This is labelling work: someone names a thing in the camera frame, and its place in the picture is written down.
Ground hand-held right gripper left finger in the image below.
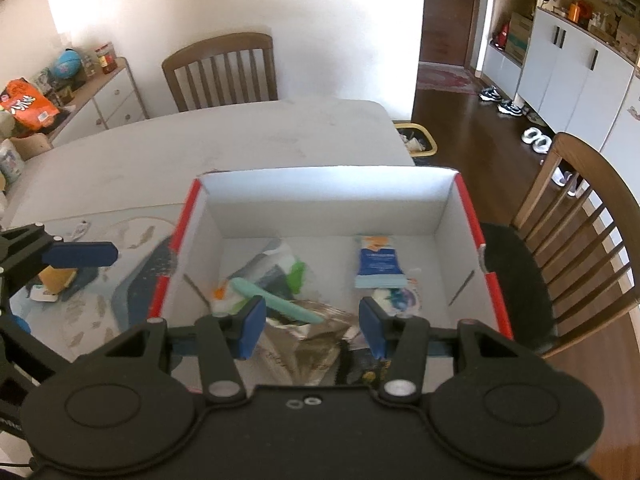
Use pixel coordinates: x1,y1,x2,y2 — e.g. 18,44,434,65
75,296,267,403

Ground white marble desktop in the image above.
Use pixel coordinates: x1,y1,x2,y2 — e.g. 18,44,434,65
0,99,417,396

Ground red lidded jar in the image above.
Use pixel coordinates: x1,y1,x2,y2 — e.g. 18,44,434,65
95,42,117,75

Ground mint green plastic stick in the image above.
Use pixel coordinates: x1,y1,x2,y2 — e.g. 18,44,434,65
230,277,323,323

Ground white cartoon bag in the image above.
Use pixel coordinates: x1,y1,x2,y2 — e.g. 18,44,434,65
0,139,26,186

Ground patterned door rug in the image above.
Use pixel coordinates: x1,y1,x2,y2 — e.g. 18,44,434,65
416,62,481,95

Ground silver foil bag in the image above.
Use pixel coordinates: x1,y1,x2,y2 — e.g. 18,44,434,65
265,300,361,386

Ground yellow rimmed waste basket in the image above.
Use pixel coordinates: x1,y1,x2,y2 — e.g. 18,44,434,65
392,121,438,166

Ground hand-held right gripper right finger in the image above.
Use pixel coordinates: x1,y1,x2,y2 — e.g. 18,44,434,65
359,296,546,403

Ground red cardboard box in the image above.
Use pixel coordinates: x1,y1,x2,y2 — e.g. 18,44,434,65
148,166,515,361

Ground dark brown door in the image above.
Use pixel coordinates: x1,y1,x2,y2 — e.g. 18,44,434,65
417,0,488,68

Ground blue globe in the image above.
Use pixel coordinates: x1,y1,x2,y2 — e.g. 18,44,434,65
52,48,82,81

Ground orange snack bag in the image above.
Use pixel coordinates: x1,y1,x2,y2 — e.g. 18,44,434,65
0,78,58,133

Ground wooden slat-back chair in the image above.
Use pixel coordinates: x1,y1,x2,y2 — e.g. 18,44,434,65
480,132,640,358
161,32,279,113

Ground blue white fish table mat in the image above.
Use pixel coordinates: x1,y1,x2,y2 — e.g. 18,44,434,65
10,215,181,361

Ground white sideboard cabinet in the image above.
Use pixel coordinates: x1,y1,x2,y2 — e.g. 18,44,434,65
10,57,148,161

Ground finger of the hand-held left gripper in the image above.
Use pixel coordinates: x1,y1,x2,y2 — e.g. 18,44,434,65
0,224,120,296
0,307,73,387

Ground white blue printed sachet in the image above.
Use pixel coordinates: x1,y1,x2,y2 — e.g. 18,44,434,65
375,280,423,318

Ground white shoes under chair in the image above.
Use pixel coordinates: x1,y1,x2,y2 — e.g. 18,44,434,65
550,167,578,196

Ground black seat cushion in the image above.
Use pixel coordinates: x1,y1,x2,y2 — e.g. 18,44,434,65
481,222,558,356

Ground pale yellow packet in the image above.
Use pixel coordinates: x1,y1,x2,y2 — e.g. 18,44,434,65
40,266,78,292

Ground cardboard carton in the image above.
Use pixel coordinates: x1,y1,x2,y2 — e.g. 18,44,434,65
505,11,535,61

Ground white wall cabinet unit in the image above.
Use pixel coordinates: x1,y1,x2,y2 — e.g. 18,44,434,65
482,0,640,161

